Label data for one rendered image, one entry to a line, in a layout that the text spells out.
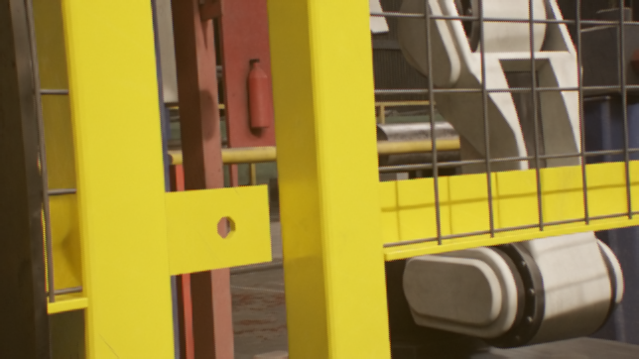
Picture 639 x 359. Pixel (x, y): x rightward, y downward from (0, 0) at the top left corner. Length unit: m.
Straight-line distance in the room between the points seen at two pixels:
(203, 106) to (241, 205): 0.97
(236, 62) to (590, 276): 6.79
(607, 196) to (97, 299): 0.51
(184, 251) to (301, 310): 0.09
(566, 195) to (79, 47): 0.47
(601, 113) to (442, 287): 0.75
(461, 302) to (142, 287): 0.76
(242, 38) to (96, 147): 7.48
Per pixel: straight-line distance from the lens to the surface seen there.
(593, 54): 1.96
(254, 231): 0.64
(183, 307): 1.88
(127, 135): 0.53
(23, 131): 0.30
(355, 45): 0.63
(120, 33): 0.54
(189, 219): 0.61
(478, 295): 1.23
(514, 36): 1.31
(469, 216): 0.77
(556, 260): 1.23
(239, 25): 8.00
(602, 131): 1.94
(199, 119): 1.59
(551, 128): 1.32
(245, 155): 4.51
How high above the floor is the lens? 0.46
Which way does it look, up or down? 1 degrees down
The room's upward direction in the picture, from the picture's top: 4 degrees counter-clockwise
